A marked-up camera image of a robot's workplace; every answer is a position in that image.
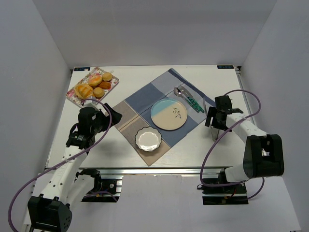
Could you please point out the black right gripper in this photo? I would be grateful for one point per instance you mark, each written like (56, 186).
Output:
(215, 118)

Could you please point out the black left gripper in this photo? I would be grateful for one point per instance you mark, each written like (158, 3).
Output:
(106, 118)

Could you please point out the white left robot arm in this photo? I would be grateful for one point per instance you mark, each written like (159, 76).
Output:
(51, 211)

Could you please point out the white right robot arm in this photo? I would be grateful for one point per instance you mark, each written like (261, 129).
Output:
(263, 154)

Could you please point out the long golden bread loaf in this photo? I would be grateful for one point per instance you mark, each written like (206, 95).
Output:
(83, 91)

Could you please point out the round tan bun bottom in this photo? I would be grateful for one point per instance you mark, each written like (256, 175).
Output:
(98, 92)

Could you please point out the round tan bun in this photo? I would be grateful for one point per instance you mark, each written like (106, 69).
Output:
(98, 92)
(107, 76)

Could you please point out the brown oval muffin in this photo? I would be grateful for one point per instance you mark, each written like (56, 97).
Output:
(105, 85)

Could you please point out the white scalloped bowl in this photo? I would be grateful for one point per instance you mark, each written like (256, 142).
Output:
(148, 139)

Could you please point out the blue patchwork placemat cloth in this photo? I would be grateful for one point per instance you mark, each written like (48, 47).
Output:
(137, 111)

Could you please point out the round tan bun top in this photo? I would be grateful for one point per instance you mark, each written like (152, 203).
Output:
(107, 76)

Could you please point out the blue and cream plate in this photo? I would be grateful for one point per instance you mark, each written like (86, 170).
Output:
(169, 114)

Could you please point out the pink glazed round bun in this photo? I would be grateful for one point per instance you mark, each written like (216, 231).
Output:
(95, 80)

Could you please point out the blue table label right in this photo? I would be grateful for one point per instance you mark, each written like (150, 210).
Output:
(225, 66)

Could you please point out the blue table label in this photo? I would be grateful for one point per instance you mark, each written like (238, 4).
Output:
(81, 69)
(225, 66)

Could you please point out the floral serving tray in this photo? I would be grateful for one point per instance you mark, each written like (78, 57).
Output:
(96, 71)

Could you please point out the blue table label left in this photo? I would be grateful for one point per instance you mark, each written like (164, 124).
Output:
(81, 69)

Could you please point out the green handled knife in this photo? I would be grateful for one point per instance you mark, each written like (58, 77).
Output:
(193, 101)

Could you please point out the green handled fork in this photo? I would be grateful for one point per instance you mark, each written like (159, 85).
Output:
(182, 89)

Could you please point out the green handled spoon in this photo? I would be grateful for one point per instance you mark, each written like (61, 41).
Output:
(179, 93)

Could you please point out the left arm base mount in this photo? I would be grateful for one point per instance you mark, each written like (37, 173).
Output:
(106, 188)

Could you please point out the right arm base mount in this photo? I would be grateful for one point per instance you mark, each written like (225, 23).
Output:
(230, 195)

